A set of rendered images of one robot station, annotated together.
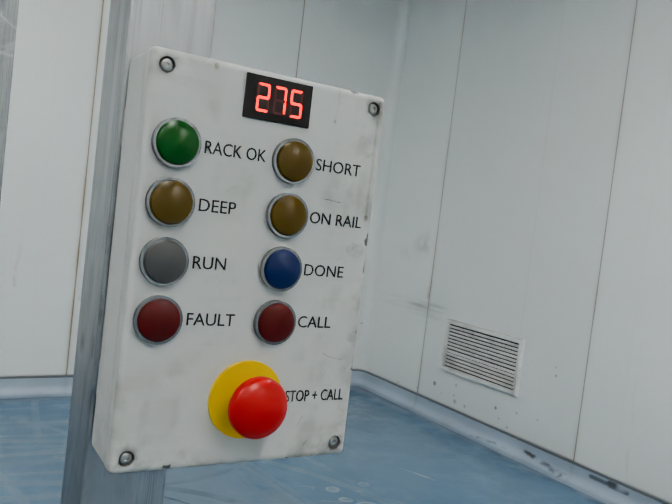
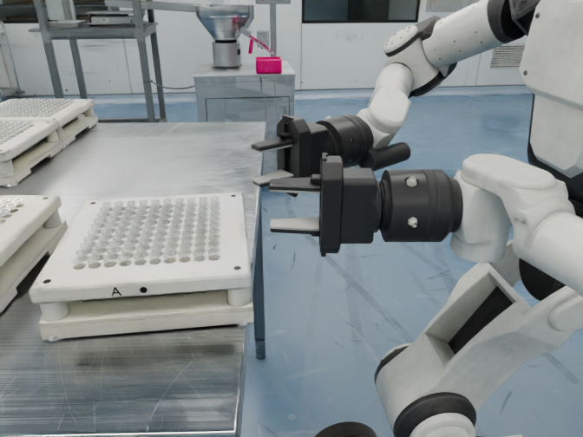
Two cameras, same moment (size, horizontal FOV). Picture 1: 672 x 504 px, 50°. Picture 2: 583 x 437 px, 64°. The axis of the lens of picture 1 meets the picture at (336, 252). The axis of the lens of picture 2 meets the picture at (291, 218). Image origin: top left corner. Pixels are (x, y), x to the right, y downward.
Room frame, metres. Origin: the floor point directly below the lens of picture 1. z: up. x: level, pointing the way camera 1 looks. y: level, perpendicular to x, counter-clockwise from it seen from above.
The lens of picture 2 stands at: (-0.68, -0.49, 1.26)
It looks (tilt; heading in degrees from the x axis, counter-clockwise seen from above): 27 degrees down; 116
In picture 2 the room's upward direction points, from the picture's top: straight up
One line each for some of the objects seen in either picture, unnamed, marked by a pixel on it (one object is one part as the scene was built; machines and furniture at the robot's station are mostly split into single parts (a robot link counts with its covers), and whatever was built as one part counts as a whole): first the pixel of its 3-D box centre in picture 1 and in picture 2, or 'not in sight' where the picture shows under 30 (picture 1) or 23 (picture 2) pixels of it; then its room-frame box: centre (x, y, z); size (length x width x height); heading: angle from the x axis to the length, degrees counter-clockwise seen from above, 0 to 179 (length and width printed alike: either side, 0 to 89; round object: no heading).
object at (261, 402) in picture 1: (249, 401); not in sight; (0.46, 0.04, 1.00); 0.04 x 0.04 x 0.04; 32
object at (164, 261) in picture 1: (165, 261); not in sight; (0.43, 0.10, 1.09); 0.03 x 0.01 x 0.03; 122
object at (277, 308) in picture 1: (276, 322); not in sight; (0.47, 0.03, 1.05); 0.03 x 0.01 x 0.03; 122
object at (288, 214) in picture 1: (288, 215); not in sight; (0.47, 0.03, 1.12); 0.03 x 0.01 x 0.03; 122
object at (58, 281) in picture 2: not in sight; (156, 238); (-1.09, -0.06, 0.95); 0.25 x 0.24 x 0.02; 124
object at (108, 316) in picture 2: not in sight; (160, 267); (-1.09, -0.06, 0.90); 0.24 x 0.24 x 0.02; 34
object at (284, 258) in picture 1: (282, 269); not in sight; (0.47, 0.03, 1.09); 0.03 x 0.01 x 0.03; 122
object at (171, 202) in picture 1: (171, 202); not in sight; (0.43, 0.10, 1.12); 0.03 x 0.01 x 0.03; 122
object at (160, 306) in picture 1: (159, 320); not in sight; (0.43, 0.10, 1.05); 0.03 x 0.01 x 0.03; 122
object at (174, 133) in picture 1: (177, 142); not in sight; (0.43, 0.10, 1.16); 0.03 x 0.01 x 0.03; 122
